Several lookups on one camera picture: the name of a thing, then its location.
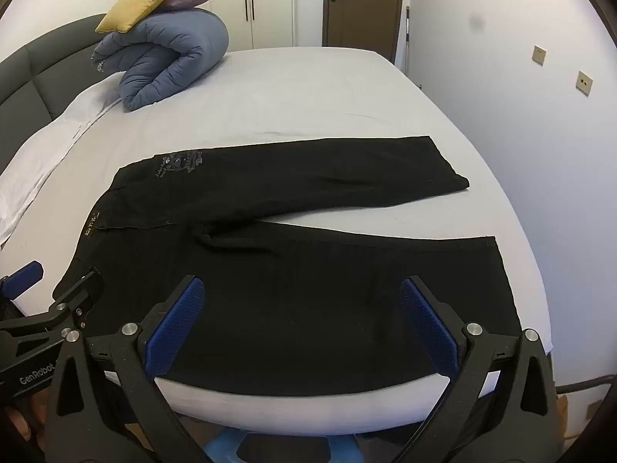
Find white wardrobe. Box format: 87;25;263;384
140;0;295;51

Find yellow cushion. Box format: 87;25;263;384
95;0;194;34

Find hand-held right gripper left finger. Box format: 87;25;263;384
46;275;213;463

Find grey padded headboard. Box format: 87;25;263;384
0;14;126;174

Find brown door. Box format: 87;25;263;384
322;0;406;63

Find dark cable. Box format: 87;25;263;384
554;373;613;394

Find cardboard box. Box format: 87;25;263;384
554;393;598;439

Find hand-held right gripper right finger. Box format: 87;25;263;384
393;276;574;463

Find white folded cloth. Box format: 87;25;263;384
0;74;126;252

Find blue rolled duvet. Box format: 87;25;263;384
91;7;229;113

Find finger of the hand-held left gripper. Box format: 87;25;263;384
0;260;45;301
49;266;106;333

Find black pants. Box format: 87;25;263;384
52;135;524;396

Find blue plastic stool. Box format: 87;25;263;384
205;427;360;463

